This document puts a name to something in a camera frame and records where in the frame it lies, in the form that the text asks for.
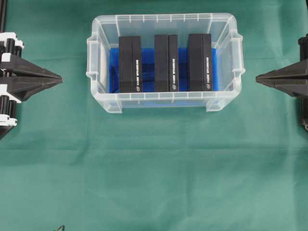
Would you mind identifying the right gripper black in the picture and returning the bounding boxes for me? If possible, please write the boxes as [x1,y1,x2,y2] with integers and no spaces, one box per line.
[256,33,308,132]

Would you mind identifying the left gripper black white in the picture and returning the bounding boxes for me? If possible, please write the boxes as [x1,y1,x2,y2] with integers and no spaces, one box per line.
[0,32,63,139]

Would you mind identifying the black box D435i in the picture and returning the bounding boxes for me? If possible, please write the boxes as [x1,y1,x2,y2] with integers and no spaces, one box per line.
[188,33,214,91]
[119,36,142,93]

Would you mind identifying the black box D415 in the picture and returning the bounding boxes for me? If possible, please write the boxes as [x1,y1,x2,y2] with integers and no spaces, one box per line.
[154,35,180,92]

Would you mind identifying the clear plastic storage case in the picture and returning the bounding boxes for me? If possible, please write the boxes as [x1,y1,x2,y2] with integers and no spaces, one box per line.
[86,13,245,114]

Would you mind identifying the blue cloth liner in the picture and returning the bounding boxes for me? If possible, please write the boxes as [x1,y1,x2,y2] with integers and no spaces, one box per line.
[109,48,218,93]

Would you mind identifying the black frame bar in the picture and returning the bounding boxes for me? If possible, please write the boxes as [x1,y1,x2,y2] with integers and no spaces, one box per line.
[0,0,8,33]

